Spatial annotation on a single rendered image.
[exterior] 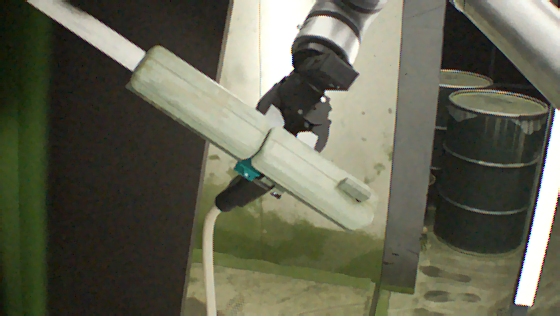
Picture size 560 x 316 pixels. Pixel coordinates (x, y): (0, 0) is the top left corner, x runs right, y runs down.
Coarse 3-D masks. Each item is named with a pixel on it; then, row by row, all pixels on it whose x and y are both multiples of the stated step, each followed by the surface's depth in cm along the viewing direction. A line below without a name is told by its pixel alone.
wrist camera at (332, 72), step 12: (312, 60) 62; (324, 60) 57; (336, 60) 56; (300, 72) 65; (312, 72) 60; (324, 72) 56; (336, 72) 56; (348, 72) 57; (324, 84) 62; (336, 84) 57; (348, 84) 57
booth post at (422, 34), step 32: (416, 0) 207; (416, 32) 211; (416, 64) 216; (416, 96) 221; (416, 128) 226; (416, 160) 231; (416, 192) 236; (416, 224) 241; (384, 256) 252; (416, 256) 247; (384, 288) 259
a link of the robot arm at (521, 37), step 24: (456, 0) 67; (480, 0) 62; (504, 0) 60; (528, 0) 58; (480, 24) 64; (504, 24) 60; (528, 24) 57; (552, 24) 56; (504, 48) 61; (528, 48) 57; (552, 48) 55; (528, 72) 58; (552, 72) 55; (552, 96) 56
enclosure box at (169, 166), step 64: (0, 0) 70; (128, 0) 72; (192, 0) 70; (0, 64) 74; (64, 64) 77; (192, 64) 73; (0, 128) 79; (64, 128) 81; (128, 128) 79; (0, 192) 83; (64, 192) 86; (128, 192) 83; (192, 192) 81; (0, 256) 87; (64, 256) 91; (128, 256) 88
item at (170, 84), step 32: (32, 0) 48; (64, 0) 49; (96, 32) 49; (128, 64) 51; (160, 64) 51; (160, 96) 51; (192, 96) 51; (224, 96) 53; (192, 128) 54; (224, 128) 52; (256, 128) 53; (256, 160) 54; (288, 160) 54; (320, 160) 56; (224, 192) 68; (256, 192) 62; (288, 192) 57; (320, 192) 55; (352, 192) 55; (352, 224) 57
